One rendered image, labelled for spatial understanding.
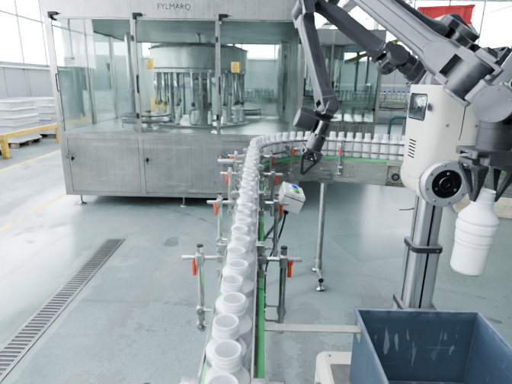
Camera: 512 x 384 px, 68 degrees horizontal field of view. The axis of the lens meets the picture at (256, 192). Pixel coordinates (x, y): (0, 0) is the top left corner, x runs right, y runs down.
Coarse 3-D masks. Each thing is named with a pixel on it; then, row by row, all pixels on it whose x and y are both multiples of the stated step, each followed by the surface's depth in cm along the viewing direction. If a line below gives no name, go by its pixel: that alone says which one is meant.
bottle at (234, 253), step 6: (228, 252) 77; (234, 252) 79; (240, 252) 79; (228, 258) 77; (234, 258) 76; (240, 258) 76; (228, 264) 77; (222, 270) 78; (228, 270) 77; (222, 276) 77
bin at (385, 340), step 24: (360, 312) 95; (384, 312) 95; (408, 312) 95; (432, 312) 95; (456, 312) 95; (480, 312) 95; (360, 336) 90; (384, 336) 97; (408, 336) 97; (432, 336) 97; (456, 336) 97; (480, 336) 93; (360, 360) 90; (384, 360) 99; (408, 360) 99; (432, 360) 99; (456, 360) 99; (480, 360) 93; (504, 360) 84
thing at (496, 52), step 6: (474, 48) 97; (486, 48) 99; (492, 48) 103; (498, 48) 100; (504, 48) 97; (510, 48) 96; (492, 54) 97; (498, 54) 98; (504, 54) 96; (504, 60) 97
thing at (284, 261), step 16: (272, 176) 178; (272, 192) 181; (272, 208) 184; (224, 240) 139; (272, 240) 140; (192, 256) 93; (208, 256) 93; (192, 272) 94; (288, 272) 94; (272, 320) 99
